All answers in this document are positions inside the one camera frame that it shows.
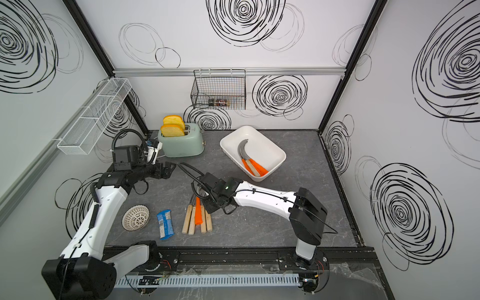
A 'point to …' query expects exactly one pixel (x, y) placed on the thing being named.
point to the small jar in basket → (220, 102)
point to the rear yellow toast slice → (173, 122)
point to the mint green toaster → (190, 145)
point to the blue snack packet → (165, 224)
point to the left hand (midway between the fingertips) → (164, 162)
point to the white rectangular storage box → (258, 148)
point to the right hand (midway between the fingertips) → (207, 206)
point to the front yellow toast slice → (171, 130)
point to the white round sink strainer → (135, 217)
